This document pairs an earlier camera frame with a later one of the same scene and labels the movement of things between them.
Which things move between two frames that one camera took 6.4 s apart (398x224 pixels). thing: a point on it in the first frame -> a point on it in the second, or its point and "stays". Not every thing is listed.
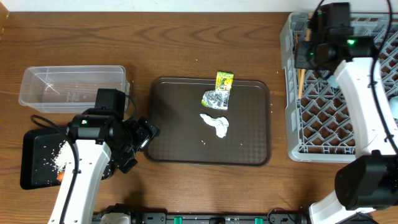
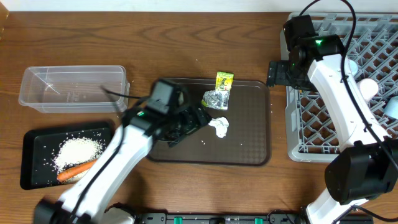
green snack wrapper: [218, 98] stays
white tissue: [221, 124] stays
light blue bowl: [393, 105] stays
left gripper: [147, 133] -> [195, 121]
